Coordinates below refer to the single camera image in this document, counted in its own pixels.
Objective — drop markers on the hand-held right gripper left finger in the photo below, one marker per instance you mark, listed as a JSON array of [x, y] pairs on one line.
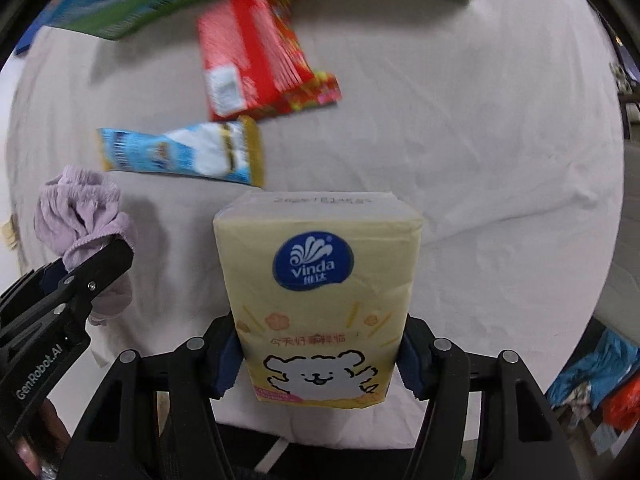
[[228, 366]]

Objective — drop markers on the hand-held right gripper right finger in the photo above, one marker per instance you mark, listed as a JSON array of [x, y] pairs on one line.
[[413, 367]]

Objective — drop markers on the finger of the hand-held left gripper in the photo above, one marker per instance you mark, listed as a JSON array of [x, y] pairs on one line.
[[100, 270], [35, 287]]

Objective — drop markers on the purple fluffy cloth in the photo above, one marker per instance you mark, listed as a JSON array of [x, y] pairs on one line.
[[82, 210]]

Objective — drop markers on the yellow tissue pack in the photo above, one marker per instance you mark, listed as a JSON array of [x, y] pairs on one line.
[[320, 285]]

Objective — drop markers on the blue snack packet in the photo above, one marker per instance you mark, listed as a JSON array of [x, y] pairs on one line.
[[185, 152]]

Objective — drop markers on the blue plastic bag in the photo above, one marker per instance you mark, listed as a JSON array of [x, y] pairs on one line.
[[587, 365]]

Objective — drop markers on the orange plastic bag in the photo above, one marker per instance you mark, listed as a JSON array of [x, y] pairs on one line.
[[622, 405]]

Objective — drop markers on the white bed sheet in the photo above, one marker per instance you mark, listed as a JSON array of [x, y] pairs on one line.
[[475, 160]]

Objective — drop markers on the red snack packet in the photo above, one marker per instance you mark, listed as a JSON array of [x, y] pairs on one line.
[[250, 55]]

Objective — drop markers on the green and blue carton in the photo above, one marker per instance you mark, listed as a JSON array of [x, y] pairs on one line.
[[150, 5]]

